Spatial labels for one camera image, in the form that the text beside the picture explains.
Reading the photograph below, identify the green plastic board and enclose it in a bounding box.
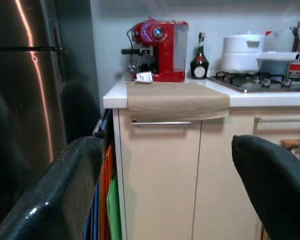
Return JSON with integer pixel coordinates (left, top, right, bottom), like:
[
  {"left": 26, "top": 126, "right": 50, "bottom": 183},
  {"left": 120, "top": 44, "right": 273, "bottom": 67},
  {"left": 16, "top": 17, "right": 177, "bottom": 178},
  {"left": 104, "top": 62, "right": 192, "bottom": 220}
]
[{"left": 107, "top": 173, "right": 123, "bottom": 240}]

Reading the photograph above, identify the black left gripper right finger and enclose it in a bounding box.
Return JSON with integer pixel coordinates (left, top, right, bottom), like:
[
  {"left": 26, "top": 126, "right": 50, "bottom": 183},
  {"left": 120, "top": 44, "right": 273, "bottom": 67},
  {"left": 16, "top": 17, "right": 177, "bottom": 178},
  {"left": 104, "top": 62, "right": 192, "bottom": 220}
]
[{"left": 231, "top": 134, "right": 300, "bottom": 240}]

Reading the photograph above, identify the grey pot with white lid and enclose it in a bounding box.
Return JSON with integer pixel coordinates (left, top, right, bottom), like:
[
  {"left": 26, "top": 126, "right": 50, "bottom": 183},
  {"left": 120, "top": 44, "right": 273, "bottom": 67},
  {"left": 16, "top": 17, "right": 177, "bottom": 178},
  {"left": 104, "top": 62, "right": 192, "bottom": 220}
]
[{"left": 256, "top": 51, "right": 300, "bottom": 76}]

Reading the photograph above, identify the red labelled box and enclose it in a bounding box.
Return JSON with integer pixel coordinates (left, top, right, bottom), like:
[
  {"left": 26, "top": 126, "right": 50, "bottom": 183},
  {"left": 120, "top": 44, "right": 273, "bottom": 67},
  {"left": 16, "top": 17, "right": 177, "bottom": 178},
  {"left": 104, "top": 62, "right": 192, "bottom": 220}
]
[{"left": 286, "top": 61, "right": 300, "bottom": 80}]

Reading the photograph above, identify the red coffee machine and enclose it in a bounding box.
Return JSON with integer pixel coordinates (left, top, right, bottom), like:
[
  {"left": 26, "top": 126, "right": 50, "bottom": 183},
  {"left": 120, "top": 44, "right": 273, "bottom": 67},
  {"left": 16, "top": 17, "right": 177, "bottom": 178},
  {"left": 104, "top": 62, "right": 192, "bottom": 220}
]
[{"left": 121, "top": 16, "right": 190, "bottom": 83}]

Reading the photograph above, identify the white paper tag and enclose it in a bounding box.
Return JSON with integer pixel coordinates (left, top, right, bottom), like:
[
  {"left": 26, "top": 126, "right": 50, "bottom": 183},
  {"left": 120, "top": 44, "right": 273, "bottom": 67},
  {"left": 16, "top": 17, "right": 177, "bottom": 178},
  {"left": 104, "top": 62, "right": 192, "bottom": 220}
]
[{"left": 135, "top": 71, "right": 154, "bottom": 83}]

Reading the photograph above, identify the cream cabinet door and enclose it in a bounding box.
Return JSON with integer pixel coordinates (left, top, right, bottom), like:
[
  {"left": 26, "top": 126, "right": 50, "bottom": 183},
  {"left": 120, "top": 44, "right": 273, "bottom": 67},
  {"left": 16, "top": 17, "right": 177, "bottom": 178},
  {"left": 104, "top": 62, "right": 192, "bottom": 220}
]
[
  {"left": 193, "top": 107, "right": 300, "bottom": 240},
  {"left": 113, "top": 108, "right": 203, "bottom": 240}
]

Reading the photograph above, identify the steel gas hob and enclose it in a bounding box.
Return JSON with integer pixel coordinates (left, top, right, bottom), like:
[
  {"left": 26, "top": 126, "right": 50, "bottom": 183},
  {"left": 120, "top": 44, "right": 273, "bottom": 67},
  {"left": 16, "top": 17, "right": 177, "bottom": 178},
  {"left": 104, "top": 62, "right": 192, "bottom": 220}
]
[{"left": 207, "top": 70, "right": 300, "bottom": 94}]

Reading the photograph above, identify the white kitchen worktop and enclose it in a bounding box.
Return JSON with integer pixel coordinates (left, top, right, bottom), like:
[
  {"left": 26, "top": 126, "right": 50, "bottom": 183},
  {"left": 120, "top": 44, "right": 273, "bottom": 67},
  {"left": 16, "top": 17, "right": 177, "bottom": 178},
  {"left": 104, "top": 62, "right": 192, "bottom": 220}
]
[{"left": 102, "top": 77, "right": 300, "bottom": 110}]

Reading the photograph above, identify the white stacked pot with handle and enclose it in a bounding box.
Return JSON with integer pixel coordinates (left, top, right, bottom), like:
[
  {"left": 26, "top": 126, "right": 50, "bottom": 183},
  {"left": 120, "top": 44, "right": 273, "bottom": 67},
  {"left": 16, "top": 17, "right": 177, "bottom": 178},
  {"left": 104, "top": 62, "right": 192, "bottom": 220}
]
[{"left": 220, "top": 31, "right": 266, "bottom": 73}]

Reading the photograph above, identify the metal cabinet bar handle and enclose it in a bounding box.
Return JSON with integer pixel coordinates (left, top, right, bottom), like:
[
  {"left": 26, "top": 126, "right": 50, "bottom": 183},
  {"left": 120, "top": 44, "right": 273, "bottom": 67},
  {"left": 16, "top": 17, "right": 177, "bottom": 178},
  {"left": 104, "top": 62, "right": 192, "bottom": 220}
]
[
  {"left": 254, "top": 116, "right": 300, "bottom": 124},
  {"left": 131, "top": 120, "right": 194, "bottom": 126}
]

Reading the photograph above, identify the stainless steel fridge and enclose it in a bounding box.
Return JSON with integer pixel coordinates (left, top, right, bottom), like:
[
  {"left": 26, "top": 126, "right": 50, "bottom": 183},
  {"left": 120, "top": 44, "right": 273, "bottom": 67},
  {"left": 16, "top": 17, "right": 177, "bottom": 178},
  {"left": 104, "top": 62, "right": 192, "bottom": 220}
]
[{"left": 0, "top": 0, "right": 101, "bottom": 236}]

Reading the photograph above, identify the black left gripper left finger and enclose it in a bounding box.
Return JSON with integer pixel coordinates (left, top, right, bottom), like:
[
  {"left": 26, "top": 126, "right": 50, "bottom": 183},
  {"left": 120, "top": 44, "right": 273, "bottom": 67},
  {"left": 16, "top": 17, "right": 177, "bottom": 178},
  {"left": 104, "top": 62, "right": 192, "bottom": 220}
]
[{"left": 0, "top": 136, "right": 104, "bottom": 240}]

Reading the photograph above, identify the beige cloth mat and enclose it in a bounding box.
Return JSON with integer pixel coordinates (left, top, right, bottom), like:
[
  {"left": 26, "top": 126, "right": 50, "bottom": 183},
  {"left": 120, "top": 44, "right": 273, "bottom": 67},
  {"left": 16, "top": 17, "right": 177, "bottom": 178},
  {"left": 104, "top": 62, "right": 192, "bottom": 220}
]
[{"left": 126, "top": 81, "right": 231, "bottom": 121}]

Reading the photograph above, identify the dark green liqueur bottle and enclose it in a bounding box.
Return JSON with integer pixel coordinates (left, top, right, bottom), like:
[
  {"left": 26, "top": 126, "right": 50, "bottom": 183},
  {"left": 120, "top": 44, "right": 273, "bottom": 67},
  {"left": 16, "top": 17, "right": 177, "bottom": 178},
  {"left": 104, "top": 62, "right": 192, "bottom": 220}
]
[{"left": 189, "top": 31, "right": 210, "bottom": 80}]

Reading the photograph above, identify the orange plastic board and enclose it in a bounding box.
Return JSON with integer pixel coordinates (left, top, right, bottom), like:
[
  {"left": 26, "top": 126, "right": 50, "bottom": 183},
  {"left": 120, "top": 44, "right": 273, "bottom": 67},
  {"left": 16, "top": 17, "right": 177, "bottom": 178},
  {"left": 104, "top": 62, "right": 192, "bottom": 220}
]
[{"left": 99, "top": 143, "right": 116, "bottom": 240}]

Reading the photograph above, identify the blue plastic board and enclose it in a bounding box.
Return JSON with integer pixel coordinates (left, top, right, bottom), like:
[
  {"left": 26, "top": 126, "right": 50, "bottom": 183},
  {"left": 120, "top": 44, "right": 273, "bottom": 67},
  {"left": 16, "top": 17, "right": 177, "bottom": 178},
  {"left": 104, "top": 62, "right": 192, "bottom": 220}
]
[{"left": 82, "top": 179, "right": 101, "bottom": 240}]

